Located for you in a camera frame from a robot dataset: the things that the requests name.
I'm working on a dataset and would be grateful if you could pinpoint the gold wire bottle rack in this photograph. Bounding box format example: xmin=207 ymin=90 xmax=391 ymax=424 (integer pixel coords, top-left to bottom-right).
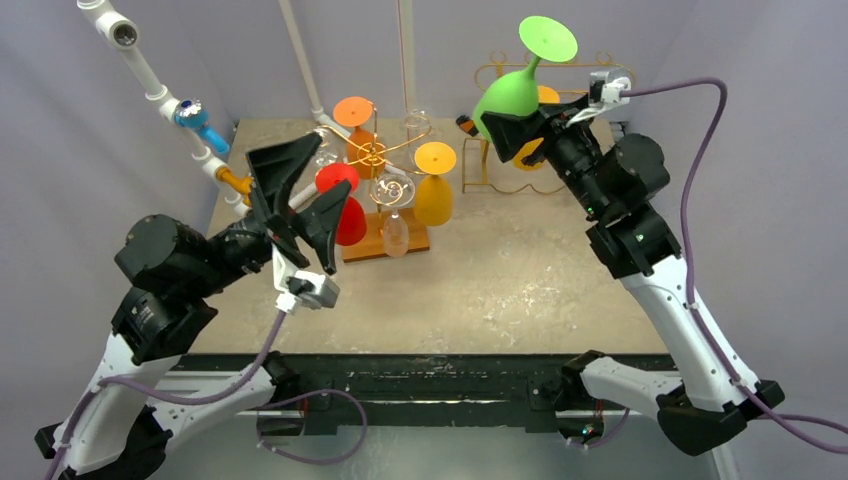
xmin=461 ymin=51 xmax=636 ymax=195

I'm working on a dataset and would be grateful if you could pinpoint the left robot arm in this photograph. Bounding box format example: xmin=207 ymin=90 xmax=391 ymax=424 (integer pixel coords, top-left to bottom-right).
xmin=35 ymin=132 xmax=353 ymax=479

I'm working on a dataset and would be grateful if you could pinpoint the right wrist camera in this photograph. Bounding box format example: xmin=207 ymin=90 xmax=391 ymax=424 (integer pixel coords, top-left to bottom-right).
xmin=566 ymin=67 xmax=633 ymax=127

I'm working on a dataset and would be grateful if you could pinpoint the orange pipe fitting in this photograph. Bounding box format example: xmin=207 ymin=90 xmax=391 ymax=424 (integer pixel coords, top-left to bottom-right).
xmin=215 ymin=166 xmax=253 ymax=196

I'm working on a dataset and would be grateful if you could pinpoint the yellow wine glass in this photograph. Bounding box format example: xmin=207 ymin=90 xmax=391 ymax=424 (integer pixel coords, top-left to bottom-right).
xmin=513 ymin=84 xmax=562 ymax=173
xmin=413 ymin=141 xmax=457 ymax=227

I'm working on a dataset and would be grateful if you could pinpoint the white pole red stripe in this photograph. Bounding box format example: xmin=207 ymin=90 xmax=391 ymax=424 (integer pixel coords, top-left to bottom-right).
xmin=396 ymin=0 xmax=418 ymax=113

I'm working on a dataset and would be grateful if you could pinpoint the red wine glass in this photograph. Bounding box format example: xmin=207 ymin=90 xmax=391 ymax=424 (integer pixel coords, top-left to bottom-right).
xmin=314 ymin=162 xmax=368 ymax=248

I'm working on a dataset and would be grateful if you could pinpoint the clear flute glass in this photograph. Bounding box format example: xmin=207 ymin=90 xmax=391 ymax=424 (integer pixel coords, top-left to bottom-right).
xmin=370 ymin=173 xmax=416 ymax=258

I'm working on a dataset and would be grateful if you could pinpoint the yellow wine glass front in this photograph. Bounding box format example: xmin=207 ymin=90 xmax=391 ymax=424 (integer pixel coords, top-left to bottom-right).
xmin=413 ymin=141 xmax=457 ymax=227

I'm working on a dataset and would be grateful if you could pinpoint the yellow wine glass back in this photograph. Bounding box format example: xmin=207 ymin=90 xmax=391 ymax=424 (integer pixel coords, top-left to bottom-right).
xmin=513 ymin=84 xmax=562 ymax=173

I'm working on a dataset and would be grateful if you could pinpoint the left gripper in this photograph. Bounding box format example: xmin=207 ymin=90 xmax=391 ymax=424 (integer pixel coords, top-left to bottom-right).
xmin=188 ymin=130 xmax=352 ymax=296

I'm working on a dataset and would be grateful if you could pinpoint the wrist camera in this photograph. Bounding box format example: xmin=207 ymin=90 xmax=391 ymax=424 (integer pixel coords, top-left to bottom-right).
xmin=271 ymin=247 xmax=340 ymax=315
xmin=566 ymin=67 xmax=633 ymax=127

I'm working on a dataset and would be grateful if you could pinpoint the orange wine glass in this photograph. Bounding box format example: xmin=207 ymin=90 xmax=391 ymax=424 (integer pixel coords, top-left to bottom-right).
xmin=333 ymin=96 xmax=375 ymax=180

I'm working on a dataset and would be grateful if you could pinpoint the blue valve on pipe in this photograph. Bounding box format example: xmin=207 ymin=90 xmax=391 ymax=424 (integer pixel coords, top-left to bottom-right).
xmin=173 ymin=98 xmax=230 ymax=154

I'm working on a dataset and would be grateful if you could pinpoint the white PVC pipe frame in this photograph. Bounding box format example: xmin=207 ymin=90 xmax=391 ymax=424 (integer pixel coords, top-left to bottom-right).
xmin=76 ymin=0 xmax=349 ymax=217

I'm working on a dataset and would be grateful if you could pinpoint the clear round wine glass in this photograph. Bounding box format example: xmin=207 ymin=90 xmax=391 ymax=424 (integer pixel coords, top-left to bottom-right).
xmin=313 ymin=127 xmax=344 ymax=168

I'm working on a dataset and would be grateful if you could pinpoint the gold wine glass rack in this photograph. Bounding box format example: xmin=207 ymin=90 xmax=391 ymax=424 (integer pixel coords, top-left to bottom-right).
xmin=333 ymin=101 xmax=430 ymax=263

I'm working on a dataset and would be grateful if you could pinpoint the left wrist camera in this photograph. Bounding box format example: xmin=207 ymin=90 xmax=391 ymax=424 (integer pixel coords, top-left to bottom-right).
xmin=271 ymin=247 xmax=340 ymax=315

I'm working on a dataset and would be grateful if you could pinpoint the black orange small clip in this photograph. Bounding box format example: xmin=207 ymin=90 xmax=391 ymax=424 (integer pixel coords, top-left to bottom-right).
xmin=455 ymin=115 xmax=479 ymax=137

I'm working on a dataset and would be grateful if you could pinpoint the green wine glass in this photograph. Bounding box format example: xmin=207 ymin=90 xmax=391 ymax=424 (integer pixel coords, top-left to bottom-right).
xmin=472 ymin=15 xmax=578 ymax=141

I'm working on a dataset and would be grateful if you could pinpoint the clear ribbed wine glass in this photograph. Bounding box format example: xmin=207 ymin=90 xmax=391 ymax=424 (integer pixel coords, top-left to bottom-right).
xmin=403 ymin=107 xmax=433 ymax=156

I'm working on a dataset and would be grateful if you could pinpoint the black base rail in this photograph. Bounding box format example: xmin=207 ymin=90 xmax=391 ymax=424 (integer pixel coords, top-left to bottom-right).
xmin=172 ymin=352 xmax=627 ymax=439

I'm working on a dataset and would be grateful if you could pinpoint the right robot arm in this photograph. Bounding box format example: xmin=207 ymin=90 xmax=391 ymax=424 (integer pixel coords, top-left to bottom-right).
xmin=478 ymin=102 xmax=785 ymax=456

